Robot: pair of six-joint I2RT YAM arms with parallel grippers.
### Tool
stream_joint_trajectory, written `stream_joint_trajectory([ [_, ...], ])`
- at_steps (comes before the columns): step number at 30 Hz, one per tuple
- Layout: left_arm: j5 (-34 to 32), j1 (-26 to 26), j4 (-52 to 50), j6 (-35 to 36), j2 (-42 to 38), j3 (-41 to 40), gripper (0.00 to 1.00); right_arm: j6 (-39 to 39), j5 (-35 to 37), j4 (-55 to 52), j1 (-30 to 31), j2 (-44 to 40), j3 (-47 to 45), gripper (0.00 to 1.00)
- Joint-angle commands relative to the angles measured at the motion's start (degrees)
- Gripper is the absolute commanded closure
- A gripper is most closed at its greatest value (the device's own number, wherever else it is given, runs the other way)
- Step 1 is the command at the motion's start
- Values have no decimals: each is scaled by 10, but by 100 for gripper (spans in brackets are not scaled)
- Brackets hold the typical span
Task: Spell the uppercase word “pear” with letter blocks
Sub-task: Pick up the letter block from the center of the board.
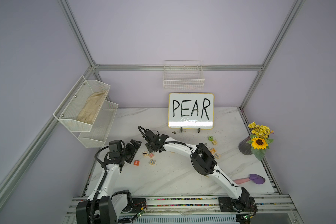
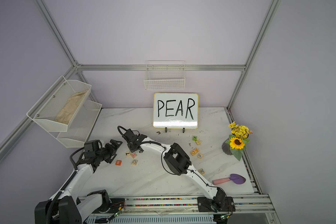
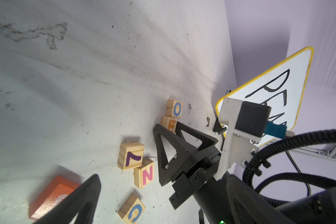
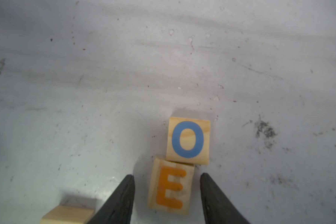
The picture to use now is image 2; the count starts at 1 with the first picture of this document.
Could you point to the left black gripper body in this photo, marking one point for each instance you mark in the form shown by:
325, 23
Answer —
105, 154

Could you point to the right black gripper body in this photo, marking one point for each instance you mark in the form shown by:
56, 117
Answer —
133, 139

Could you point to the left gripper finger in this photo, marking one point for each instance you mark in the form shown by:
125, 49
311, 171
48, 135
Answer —
115, 143
112, 153

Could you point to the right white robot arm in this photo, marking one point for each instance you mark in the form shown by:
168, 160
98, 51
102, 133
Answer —
176, 162

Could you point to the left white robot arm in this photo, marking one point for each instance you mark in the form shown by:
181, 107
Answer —
68, 205

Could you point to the red letter block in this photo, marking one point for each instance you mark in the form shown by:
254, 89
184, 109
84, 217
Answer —
118, 163

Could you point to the wooden block letter Q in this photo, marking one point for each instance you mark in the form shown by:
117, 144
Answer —
134, 162

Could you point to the white PEAR whiteboard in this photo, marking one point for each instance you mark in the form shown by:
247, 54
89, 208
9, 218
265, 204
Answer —
176, 110

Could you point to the wooden block letter X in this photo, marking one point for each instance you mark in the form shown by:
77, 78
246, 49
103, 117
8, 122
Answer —
201, 171

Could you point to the white mesh lower shelf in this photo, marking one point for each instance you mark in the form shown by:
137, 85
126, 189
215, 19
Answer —
81, 127

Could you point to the white mesh shelf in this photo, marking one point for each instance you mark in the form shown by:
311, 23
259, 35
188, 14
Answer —
48, 106
81, 127

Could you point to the beige cloth in shelf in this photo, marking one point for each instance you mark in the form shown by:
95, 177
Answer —
67, 112

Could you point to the white mesh upper shelf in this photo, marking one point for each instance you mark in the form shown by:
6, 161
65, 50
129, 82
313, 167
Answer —
48, 106

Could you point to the yellow flower bouquet pot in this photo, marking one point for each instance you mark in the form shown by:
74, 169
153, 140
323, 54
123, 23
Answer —
237, 141

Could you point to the purple pink toy shovel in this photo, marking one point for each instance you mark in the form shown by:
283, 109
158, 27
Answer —
237, 179

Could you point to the white wire wall basket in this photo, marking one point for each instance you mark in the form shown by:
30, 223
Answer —
164, 75

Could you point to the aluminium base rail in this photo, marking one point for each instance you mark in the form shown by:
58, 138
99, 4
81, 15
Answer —
163, 206

